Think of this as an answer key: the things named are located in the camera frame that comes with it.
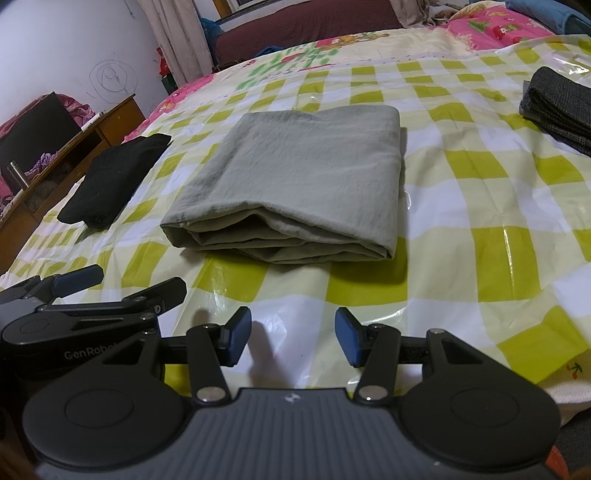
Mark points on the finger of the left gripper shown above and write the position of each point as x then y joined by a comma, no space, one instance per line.
50,288
156,300

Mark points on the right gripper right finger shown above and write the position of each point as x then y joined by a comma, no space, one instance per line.
378,350

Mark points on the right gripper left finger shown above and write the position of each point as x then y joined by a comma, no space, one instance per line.
205,349

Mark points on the grey-green pants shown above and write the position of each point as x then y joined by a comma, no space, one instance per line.
292,187

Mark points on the black folded garment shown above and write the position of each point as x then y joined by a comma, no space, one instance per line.
111,181

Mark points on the black monitor screen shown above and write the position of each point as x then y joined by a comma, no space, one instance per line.
45,128

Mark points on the wooden side cabinet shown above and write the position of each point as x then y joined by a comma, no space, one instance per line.
70,164

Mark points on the beige curtain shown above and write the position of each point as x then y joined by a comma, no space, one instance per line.
178,31

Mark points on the cartoon print bedsheet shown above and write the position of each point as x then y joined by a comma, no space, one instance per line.
381,45

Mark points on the dark grey folded garment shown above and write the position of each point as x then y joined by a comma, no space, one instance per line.
560,106

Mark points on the maroon window bench cushion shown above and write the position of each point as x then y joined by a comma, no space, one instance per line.
302,23

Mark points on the pink floral blanket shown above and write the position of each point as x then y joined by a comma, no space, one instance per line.
488,25

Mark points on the blue pillow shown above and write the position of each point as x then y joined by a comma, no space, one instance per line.
556,16

